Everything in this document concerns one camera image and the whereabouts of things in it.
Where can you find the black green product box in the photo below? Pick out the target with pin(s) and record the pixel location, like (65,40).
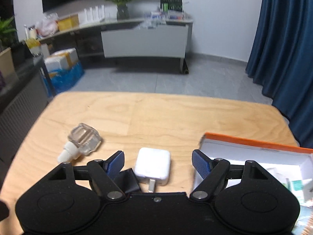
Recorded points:
(172,5)

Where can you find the black plug adapter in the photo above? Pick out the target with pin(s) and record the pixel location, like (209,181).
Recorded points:
(127,181)

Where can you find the orange white tray box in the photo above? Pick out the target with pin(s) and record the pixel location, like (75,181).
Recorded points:
(254,200)

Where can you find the white tv cabinet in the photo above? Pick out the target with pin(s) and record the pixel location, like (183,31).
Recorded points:
(128,38)

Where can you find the white router with antennas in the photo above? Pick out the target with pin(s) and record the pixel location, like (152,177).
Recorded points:
(92,15)

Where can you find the clutter on cabinet top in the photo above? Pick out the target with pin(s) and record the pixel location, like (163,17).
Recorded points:
(155,19)

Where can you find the white red plastic bag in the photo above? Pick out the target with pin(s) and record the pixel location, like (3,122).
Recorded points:
(48,25)

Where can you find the yellow cardboard box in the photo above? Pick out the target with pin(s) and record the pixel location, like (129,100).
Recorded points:
(68,22)

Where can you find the clear glass refill bottle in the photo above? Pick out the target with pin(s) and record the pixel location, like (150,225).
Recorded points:
(82,140)

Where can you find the dark blue curtain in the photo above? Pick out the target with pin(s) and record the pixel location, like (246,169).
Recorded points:
(281,62)

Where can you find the left green houseplant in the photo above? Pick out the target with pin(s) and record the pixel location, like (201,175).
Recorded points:
(8,36)

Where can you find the white yellow carton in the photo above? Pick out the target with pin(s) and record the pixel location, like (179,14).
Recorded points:
(61,60)

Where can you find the blue plastic bag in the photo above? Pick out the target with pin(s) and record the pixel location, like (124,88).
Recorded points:
(63,80)

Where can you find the black glass side table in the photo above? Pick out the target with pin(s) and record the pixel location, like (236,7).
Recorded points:
(22,102)

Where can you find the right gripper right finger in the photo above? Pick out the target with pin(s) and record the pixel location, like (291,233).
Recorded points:
(213,173)

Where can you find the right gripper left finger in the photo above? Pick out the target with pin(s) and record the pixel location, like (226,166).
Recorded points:
(102,175)

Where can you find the white power adapter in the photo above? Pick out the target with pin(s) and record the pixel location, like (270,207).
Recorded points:
(152,167)

